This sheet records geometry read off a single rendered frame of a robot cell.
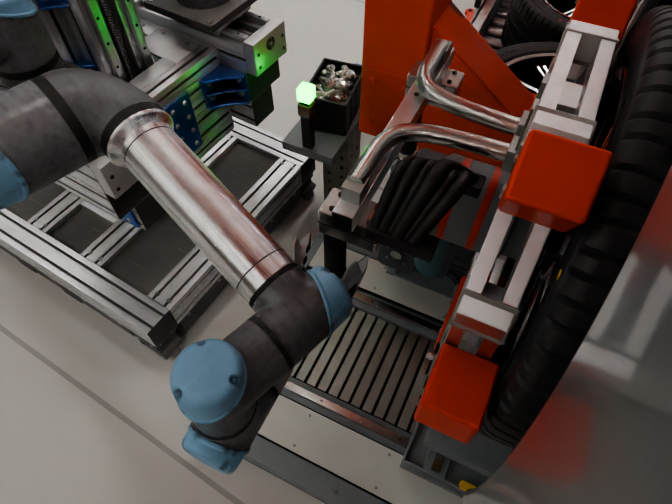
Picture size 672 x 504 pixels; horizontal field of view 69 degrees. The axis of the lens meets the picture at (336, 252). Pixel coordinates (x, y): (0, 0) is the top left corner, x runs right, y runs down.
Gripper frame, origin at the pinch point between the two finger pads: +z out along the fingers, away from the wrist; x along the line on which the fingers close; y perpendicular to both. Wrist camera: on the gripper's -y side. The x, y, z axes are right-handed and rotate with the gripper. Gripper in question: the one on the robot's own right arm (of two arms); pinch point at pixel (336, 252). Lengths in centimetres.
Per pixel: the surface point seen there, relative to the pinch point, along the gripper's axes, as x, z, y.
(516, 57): -9, 118, -33
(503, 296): -24.5, -6.8, 15.1
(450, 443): -31, -1, -61
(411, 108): -3.3, 19.6, 15.0
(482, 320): -23.4, -9.8, 13.3
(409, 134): -5.9, 11.1, 17.7
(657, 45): -29.2, 16.5, 34.3
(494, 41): 5, 165, -56
